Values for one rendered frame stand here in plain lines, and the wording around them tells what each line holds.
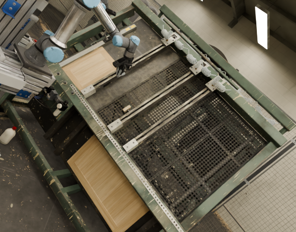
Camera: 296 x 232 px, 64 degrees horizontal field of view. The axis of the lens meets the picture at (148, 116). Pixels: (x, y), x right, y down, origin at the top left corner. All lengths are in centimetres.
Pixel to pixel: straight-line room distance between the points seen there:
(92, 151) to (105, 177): 29
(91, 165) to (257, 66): 566
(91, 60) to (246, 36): 565
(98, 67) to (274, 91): 522
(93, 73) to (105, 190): 117
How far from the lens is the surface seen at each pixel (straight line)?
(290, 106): 683
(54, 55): 164
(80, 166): 255
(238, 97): 243
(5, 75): 166
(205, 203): 207
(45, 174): 254
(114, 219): 244
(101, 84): 235
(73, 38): 278
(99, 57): 261
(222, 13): 810
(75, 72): 254
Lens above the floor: 166
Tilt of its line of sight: 11 degrees down
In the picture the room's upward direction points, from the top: 46 degrees clockwise
